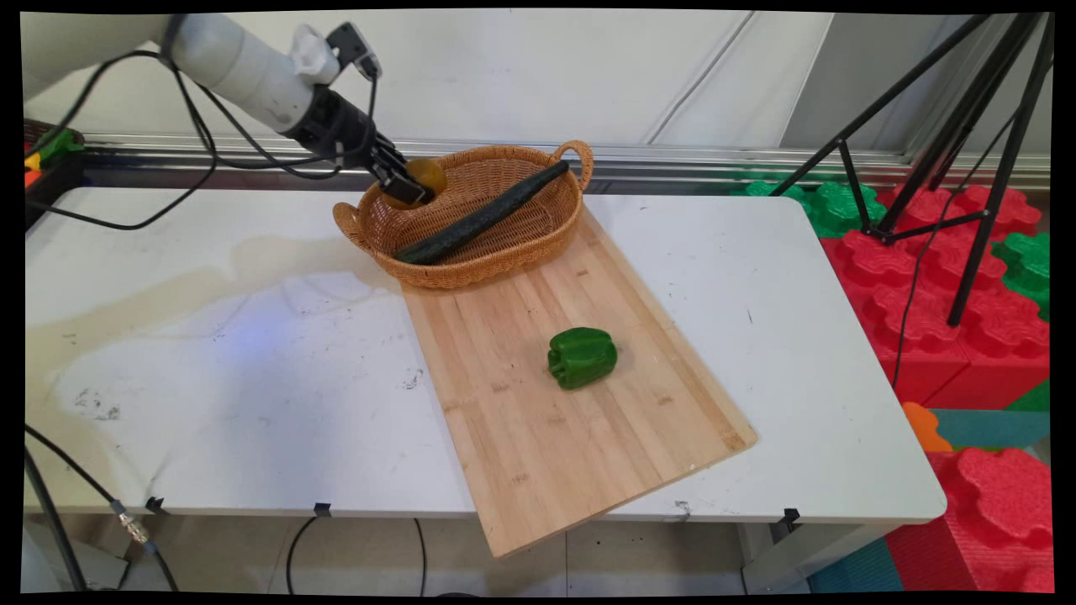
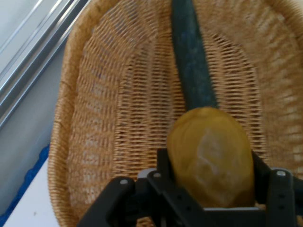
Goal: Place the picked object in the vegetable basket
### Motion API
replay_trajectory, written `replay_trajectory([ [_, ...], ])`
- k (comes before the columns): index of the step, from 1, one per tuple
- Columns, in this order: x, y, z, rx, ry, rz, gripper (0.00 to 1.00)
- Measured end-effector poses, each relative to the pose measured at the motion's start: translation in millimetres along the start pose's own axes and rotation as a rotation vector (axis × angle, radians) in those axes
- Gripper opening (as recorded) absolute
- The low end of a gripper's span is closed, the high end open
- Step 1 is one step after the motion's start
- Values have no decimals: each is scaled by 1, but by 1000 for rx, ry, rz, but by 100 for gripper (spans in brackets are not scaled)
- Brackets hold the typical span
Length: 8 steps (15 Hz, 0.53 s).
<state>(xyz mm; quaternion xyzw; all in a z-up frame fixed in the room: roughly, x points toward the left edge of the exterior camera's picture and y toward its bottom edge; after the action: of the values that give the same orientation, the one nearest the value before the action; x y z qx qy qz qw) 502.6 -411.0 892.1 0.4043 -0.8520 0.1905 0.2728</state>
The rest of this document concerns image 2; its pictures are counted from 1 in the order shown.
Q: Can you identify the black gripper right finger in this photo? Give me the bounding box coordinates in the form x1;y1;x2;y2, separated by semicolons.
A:
250;151;303;227

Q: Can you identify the blue foam mat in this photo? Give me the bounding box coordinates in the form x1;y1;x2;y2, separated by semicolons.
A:
0;143;51;224

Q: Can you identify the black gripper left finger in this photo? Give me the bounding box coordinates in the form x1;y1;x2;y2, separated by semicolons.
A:
77;148;205;227

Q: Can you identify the brown potato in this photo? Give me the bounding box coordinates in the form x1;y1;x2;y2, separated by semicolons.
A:
166;106;256;209

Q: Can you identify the dark green cucumber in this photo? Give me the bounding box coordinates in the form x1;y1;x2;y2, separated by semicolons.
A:
170;0;219;112

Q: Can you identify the aluminium window rail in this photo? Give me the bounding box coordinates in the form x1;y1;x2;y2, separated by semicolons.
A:
0;0;80;130

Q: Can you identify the woven wicker basket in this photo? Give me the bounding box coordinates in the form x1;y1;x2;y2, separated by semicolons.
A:
47;0;303;227

